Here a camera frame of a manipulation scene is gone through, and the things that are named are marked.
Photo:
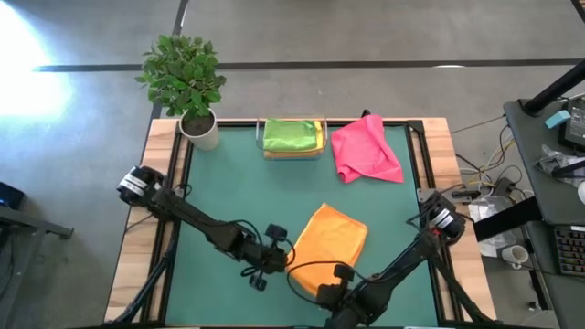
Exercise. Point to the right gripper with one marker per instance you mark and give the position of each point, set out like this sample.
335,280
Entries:
361,304

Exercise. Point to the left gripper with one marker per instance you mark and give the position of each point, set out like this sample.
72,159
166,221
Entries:
269,260

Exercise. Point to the orange microfiber towel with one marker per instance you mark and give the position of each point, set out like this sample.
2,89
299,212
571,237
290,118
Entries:
292,156
329,237

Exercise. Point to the green microfiber towel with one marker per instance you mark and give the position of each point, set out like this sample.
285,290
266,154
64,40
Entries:
290,134

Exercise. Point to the yellow microfiber towel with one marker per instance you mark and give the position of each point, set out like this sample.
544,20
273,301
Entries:
318,137

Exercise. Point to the pink microfiber towel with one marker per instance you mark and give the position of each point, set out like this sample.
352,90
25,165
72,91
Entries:
365,146

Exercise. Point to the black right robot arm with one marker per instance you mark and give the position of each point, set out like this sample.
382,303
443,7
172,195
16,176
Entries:
402,265

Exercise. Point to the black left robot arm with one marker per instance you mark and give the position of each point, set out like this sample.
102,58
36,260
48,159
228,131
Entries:
196,219

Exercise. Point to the teal table mat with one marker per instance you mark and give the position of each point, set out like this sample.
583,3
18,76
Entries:
237,192

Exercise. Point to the clear plastic bin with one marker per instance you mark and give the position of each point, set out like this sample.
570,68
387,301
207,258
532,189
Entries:
259,137

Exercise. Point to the white mug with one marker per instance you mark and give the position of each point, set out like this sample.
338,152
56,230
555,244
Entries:
514,256

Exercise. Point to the clear plastic bag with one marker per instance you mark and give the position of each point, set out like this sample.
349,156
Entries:
489,205

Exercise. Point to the black flat bar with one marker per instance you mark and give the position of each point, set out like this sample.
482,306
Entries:
507,219

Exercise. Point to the small grey caster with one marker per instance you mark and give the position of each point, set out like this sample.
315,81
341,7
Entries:
535,305

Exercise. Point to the small black clamp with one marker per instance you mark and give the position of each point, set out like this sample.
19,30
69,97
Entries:
365,112

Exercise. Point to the black power adapter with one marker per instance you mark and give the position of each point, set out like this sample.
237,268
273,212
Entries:
505,187

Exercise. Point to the potted green leafy plant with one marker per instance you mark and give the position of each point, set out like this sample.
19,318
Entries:
183,77

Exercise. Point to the backlit black keyboard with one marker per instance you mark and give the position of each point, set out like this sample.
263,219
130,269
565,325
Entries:
571,251

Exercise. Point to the dark grey metal stand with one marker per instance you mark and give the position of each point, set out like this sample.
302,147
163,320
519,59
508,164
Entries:
36,226

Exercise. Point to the dark grey side desk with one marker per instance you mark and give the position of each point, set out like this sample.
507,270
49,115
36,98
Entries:
530,137

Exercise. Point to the crumpled clear plastic wrap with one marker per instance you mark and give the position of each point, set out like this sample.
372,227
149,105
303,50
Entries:
550,160

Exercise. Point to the black elongated tool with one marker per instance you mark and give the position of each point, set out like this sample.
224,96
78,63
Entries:
569,169

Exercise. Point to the white round object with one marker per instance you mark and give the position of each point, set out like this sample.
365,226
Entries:
582,192

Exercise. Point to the black device with blue light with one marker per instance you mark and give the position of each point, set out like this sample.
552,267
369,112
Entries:
11,196

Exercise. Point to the small light blue box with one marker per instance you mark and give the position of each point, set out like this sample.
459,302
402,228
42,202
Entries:
557,119

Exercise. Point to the black screen device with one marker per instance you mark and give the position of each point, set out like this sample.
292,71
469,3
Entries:
576,128

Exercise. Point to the black diagonal pole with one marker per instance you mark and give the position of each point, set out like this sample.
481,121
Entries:
555,89

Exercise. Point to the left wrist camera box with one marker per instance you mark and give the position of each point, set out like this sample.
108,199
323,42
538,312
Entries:
258,282

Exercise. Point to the black diagonal frame strut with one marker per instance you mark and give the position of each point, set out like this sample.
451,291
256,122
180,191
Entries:
141,294
471,306

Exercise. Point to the black aluminium table frame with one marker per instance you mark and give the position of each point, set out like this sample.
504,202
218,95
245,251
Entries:
417,127

